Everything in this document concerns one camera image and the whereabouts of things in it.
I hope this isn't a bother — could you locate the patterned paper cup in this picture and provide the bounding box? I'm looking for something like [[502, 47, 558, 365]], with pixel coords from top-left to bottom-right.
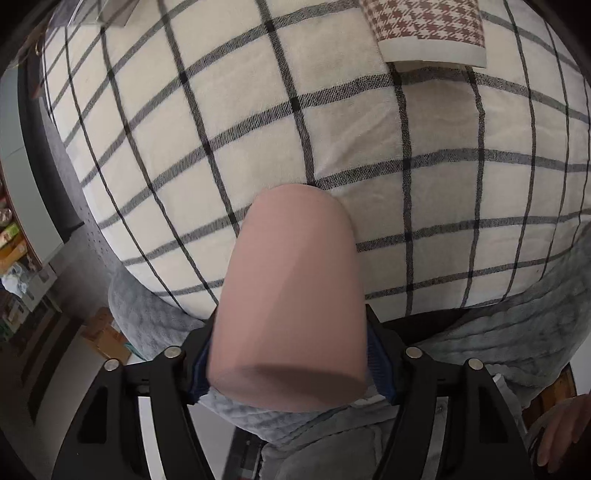
[[360, 0, 487, 68]]

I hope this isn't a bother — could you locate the cardboard box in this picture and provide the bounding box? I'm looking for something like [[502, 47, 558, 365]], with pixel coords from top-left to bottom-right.
[[81, 307, 131, 364]]

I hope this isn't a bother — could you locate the white tv cabinet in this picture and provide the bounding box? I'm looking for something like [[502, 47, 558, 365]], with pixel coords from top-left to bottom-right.
[[1, 69, 63, 266]]

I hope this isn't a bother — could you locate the pink plastic cup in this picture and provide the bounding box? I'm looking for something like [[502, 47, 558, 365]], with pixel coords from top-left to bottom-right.
[[207, 185, 368, 413]]

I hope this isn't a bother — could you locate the person's hand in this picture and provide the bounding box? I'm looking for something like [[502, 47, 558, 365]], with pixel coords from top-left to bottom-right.
[[537, 394, 590, 472]]

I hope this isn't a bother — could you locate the plaid checkered tablecloth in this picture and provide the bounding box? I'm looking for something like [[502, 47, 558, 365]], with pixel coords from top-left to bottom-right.
[[43, 1, 590, 320]]

